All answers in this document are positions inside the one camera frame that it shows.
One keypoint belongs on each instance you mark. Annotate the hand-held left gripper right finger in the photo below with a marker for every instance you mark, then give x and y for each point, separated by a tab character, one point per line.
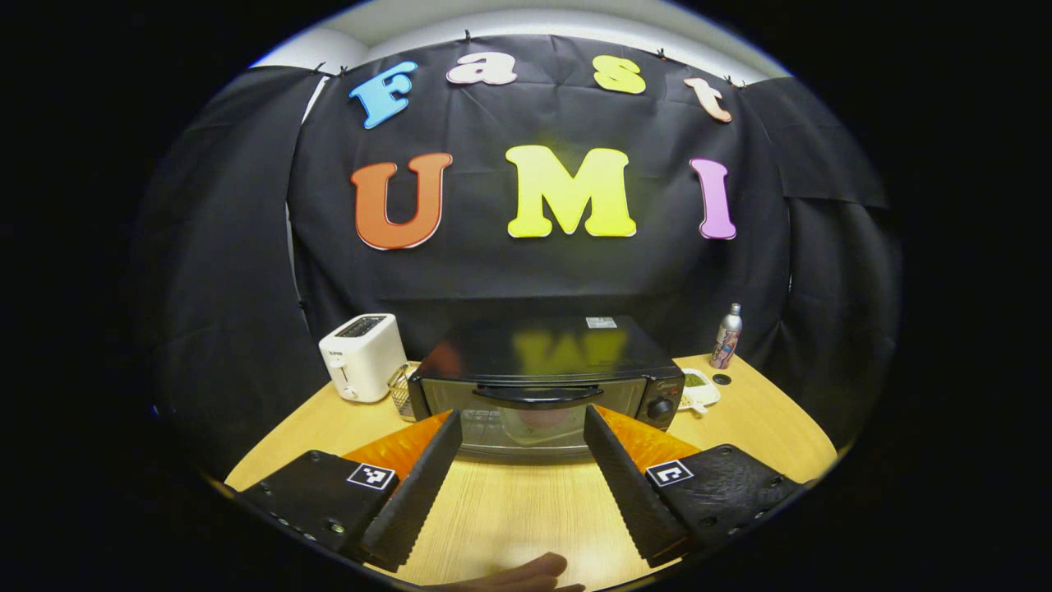
629	493

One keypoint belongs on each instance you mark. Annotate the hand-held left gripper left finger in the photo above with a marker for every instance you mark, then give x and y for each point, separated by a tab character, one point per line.
419	493

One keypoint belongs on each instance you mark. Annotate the pink round food slice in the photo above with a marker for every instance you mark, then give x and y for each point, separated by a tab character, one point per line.
541	418

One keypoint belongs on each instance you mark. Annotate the cream square plate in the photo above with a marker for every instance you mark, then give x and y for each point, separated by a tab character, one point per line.
526	432

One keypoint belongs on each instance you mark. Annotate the black electric oven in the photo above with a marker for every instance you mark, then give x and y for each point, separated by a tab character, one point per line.
542	353

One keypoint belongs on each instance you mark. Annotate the white divided snack plate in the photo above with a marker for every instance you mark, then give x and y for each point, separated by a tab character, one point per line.
699	395

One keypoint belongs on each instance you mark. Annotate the white toaster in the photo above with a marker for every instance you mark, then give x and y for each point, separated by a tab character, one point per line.
362	358

